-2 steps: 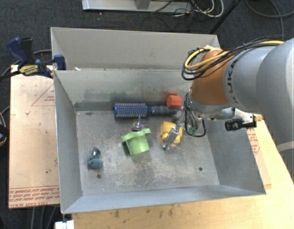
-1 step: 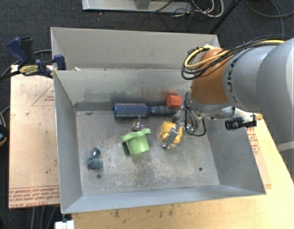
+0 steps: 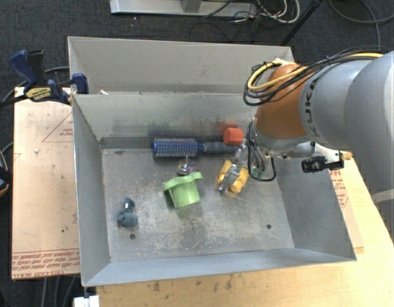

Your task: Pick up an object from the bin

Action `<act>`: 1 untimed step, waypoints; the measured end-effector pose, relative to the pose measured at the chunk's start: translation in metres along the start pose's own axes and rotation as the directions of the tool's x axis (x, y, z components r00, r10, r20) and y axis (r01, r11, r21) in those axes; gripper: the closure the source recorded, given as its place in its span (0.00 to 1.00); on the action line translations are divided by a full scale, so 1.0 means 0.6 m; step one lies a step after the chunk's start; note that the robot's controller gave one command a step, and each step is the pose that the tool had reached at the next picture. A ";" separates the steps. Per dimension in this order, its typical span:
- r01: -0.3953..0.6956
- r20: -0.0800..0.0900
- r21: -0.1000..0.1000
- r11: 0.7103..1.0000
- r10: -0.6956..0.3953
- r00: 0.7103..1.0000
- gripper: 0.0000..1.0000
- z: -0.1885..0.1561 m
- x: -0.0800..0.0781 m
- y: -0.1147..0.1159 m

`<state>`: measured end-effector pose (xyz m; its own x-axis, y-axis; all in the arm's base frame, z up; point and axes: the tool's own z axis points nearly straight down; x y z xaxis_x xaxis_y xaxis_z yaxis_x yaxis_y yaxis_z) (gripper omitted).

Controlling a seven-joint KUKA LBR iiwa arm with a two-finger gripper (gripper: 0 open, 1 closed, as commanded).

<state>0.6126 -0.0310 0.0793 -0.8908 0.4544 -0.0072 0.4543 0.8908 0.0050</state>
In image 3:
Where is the black cylinder on white bracket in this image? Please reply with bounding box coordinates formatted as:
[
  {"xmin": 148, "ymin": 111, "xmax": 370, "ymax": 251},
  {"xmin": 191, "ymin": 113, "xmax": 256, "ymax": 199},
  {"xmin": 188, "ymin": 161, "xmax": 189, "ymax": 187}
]
[{"xmin": 301, "ymin": 142, "xmax": 353, "ymax": 174}]

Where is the yellow toy food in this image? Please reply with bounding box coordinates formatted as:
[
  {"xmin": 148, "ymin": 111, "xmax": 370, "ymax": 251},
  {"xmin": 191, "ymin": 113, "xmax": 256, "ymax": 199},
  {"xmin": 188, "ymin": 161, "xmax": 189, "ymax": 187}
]
[{"xmin": 216, "ymin": 159, "xmax": 250, "ymax": 195}]

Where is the brown cardboard board, red print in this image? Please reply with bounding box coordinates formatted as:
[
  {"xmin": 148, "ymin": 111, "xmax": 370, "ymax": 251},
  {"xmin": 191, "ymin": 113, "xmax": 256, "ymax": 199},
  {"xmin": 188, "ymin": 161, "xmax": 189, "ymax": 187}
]
[{"xmin": 10, "ymin": 86, "xmax": 366, "ymax": 281}]

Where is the green plastic cup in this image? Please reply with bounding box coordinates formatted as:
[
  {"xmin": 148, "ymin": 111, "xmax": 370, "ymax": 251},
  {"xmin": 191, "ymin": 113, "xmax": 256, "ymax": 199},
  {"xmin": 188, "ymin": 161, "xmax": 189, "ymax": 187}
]
[{"xmin": 161, "ymin": 171, "xmax": 204, "ymax": 210}]

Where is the blue hairbrush with grey handle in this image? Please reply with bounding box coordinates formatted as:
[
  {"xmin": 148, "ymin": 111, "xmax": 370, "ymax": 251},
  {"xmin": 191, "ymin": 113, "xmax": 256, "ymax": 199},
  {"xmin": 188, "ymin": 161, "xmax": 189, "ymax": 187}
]
[{"xmin": 151, "ymin": 137, "xmax": 240, "ymax": 159}]

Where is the small multicoloured spinning top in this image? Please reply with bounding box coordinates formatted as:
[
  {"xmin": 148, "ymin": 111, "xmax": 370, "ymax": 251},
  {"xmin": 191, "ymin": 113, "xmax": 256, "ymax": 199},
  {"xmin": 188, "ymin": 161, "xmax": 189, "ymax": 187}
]
[{"xmin": 175, "ymin": 159, "xmax": 193, "ymax": 177}]

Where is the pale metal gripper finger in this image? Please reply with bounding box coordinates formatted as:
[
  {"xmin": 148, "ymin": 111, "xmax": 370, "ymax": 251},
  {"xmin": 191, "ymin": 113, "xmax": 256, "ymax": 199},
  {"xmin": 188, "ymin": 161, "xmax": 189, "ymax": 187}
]
[
  {"xmin": 218, "ymin": 167, "xmax": 233, "ymax": 194},
  {"xmin": 229, "ymin": 168, "xmax": 242, "ymax": 188}
]

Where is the red-orange plastic cap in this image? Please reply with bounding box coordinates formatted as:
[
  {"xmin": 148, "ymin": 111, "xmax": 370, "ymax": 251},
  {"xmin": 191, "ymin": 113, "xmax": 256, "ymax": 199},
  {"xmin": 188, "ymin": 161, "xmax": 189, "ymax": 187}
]
[{"xmin": 222, "ymin": 127, "xmax": 246, "ymax": 146}]

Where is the grey metal bin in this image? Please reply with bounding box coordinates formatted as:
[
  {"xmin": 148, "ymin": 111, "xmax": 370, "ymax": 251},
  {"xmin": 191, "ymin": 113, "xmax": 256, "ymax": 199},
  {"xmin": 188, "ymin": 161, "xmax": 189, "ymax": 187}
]
[{"xmin": 67, "ymin": 36, "xmax": 358, "ymax": 288}]

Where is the grey-blue toy animal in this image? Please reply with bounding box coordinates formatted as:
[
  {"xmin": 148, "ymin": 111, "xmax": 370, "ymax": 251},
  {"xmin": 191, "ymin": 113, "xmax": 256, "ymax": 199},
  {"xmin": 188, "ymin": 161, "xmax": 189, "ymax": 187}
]
[{"xmin": 116, "ymin": 197, "xmax": 139, "ymax": 228}]

